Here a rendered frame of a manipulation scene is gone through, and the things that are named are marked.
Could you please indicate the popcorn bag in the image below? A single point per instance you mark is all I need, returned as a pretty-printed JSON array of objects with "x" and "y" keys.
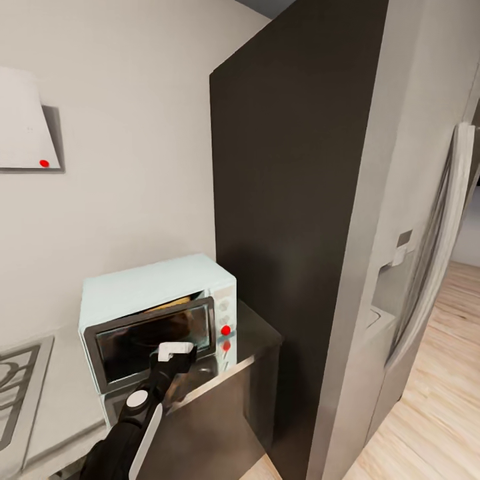
[{"x": 167, "y": 304}]

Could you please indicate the microwave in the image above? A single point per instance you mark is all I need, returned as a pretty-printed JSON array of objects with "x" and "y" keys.
[{"x": 118, "y": 348}]

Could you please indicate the range hood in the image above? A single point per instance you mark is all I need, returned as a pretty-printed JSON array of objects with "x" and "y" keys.
[{"x": 25, "y": 140}]

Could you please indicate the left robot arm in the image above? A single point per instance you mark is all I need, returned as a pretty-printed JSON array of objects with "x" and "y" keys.
[{"x": 121, "y": 454}]

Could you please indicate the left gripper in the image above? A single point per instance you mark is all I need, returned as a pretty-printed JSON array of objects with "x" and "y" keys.
[{"x": 178, "y": 363}]

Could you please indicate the burner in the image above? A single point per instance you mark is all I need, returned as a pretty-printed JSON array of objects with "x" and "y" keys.
[{"x": 23, "y": 371}]

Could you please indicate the fridge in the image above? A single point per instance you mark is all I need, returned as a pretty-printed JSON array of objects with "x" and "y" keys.
[{"x": 346, "y": 150}]

